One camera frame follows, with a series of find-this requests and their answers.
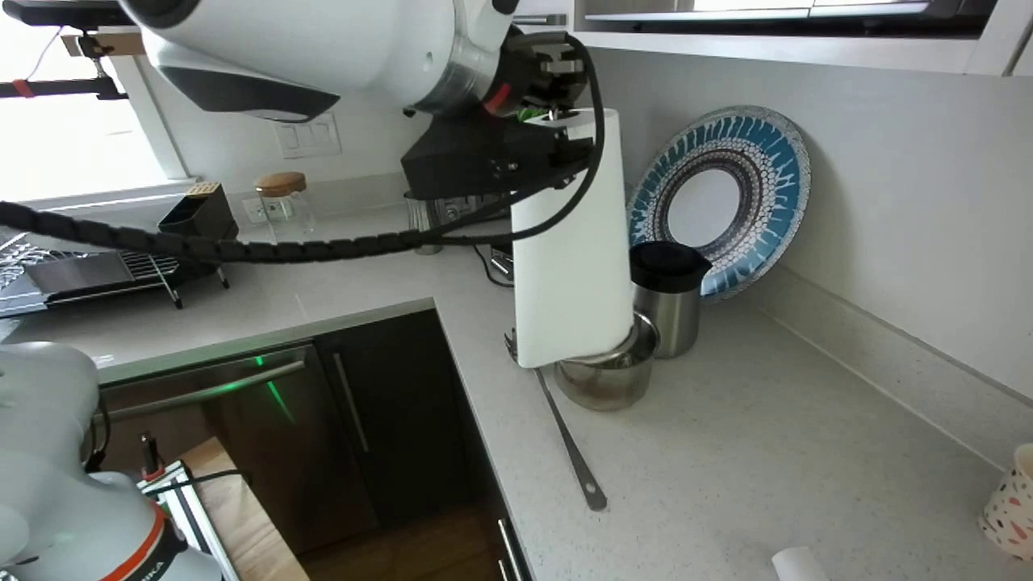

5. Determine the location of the grey metal rack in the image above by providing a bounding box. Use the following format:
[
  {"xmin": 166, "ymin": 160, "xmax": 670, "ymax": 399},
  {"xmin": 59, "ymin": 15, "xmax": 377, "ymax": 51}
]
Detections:
[{"xmin": 0, "ymin": 226, "xmax": 169, "ymax": 323}]

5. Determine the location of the blue white decorative plate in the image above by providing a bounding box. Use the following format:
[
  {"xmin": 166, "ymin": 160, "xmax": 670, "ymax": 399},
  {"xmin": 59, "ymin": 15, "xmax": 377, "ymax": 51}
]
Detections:
[{"xmin": 624, "ymin": 102, "xmax": 817, "ymax": 305}]

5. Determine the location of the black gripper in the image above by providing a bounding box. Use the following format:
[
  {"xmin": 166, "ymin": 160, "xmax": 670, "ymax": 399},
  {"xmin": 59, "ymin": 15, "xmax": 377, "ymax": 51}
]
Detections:
[{"xmin": 499, "ymin": 27, "xmax": 595, "ymax": 116}]

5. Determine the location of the white wall outlet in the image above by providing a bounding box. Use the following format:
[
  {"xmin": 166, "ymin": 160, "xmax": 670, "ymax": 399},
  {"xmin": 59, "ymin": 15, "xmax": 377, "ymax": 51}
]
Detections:
[{"xmin": 276, "ymin": 112, "xmax": 350, "ymax": 169}]

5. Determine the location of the dark lower cabinet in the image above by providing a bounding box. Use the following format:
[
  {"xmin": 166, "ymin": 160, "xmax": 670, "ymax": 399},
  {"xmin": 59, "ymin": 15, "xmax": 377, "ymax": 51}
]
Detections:
[{"xmin": 93, "ymin": 304, "xmax": 533, "ymax": 581}]

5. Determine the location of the small black stand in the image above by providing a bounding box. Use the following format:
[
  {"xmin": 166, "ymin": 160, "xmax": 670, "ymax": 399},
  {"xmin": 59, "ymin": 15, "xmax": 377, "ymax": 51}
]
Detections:
[{"xmin": 156, "ymin": 177, "xmax": 247, "ymax": 312}]

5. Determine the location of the black wrist camera block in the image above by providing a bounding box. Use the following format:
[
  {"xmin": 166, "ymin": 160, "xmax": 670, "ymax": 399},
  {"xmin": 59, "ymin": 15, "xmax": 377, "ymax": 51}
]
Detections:
[{"xmin": 397, "ymin": 106, "xmax": 596, "ymax": 210}]

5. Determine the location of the long steel drawer handle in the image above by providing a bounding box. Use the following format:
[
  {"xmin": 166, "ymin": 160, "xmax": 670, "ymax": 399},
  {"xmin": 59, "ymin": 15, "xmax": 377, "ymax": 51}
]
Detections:
[{"xmin": 489, "ymin": 512, "xmax": 523, "ymax": 581}]

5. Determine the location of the dotted paper cup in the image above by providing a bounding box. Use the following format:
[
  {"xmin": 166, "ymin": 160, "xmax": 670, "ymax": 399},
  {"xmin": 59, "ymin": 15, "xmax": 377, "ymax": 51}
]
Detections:
[{"xmin": 974, "ymin": 438, "xmax": 1033, "ymax": 565}]

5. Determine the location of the stainless steel microwave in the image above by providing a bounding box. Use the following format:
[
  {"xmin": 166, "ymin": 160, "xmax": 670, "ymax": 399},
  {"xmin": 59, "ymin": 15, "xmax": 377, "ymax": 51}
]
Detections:
[{"xmin": 571, "ymin": 0, "xmax": 1004, "ymax": 40}]

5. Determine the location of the small steel pot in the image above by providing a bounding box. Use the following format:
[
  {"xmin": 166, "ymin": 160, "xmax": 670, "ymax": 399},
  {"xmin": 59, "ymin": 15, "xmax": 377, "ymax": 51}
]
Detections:
[{"xmin": 499, "ymin": 305, "xmax": 664, "ymax": 516}]

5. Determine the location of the white plastic utensil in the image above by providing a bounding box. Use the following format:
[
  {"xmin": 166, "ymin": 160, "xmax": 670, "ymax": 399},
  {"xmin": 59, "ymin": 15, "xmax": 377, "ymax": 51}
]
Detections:
[{"xmin": 764, "ymin": 543, "xmax": 838, "ymax": 581}]

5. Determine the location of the long steel dishwasher handle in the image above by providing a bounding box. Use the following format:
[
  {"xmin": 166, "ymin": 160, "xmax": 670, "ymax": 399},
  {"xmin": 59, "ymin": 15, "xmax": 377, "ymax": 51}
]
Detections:
[{"xmin": 103, "ymin": 354, "xmax": 313, "ymax": 424}]

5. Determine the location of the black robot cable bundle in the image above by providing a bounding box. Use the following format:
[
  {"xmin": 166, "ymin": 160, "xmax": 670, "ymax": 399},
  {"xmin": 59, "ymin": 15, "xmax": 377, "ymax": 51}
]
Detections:
[{"xmin": 0, "ymin": 35, "xmax": 608, "ymax": 267}]

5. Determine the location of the black camera with clamp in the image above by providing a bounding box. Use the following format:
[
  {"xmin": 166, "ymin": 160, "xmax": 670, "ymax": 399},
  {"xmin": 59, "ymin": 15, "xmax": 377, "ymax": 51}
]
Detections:
[{"xmin": 0, "ymin": 0, "xmax": 145, "ymax": 102}]

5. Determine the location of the vertical steel cabinet handle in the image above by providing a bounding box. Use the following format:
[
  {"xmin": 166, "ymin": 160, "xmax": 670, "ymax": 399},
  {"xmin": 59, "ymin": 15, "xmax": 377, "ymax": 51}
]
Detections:
[{"xmin": 325, "ymin": 344, "xmax": 377, "ymax": 459}]

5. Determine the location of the white paper towel roll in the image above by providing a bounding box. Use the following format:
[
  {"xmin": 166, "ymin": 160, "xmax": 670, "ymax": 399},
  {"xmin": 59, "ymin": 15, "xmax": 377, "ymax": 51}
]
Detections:
[{"xmin": 508, "ymin": 102, "xmax": 639, "ymax": 375}]

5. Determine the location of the brown wooden object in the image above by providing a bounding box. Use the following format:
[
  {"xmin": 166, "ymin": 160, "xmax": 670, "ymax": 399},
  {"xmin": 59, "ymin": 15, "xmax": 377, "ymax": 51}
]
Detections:
[{"xmin": 254, "ymin": 169, "xmax": 318, "ymax": 239}]

